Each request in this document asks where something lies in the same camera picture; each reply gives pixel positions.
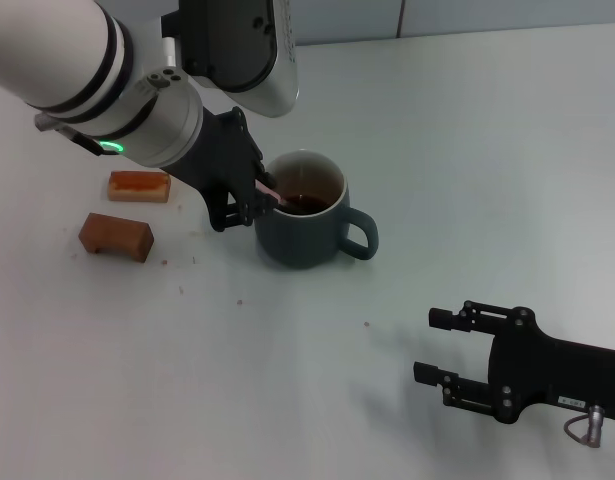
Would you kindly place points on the grey ceramic cup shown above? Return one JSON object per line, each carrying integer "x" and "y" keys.
{"x": 307, "y": 240}

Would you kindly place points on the light wooden block red stain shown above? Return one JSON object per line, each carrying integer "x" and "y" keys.
{"x": 137, "y": 187}

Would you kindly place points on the dark brown arched wooden block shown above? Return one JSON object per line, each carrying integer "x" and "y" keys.
{"x": 119, "y": 237}

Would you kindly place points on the dark coffee liquid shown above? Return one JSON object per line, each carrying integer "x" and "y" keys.
{"x": 312, "y": 205}

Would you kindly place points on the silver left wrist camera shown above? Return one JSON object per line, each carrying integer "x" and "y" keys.
{"x": 237, "y": 45}

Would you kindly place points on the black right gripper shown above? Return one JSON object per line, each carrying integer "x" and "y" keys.
{"x": 552, "y": 370}

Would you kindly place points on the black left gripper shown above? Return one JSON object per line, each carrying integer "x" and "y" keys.
{"x": 217, "y": 165}

